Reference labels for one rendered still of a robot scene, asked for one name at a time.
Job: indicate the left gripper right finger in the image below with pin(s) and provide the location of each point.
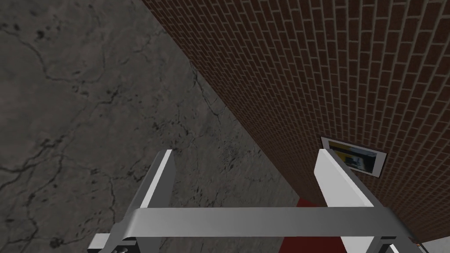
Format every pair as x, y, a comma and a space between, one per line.
339, 184

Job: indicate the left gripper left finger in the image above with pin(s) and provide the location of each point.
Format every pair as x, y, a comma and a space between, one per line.
158, 182

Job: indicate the red floor rug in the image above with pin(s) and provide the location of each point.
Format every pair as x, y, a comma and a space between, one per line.
309, 242

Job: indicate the white framed wall picture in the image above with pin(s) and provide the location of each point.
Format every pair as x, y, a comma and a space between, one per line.
365, 160

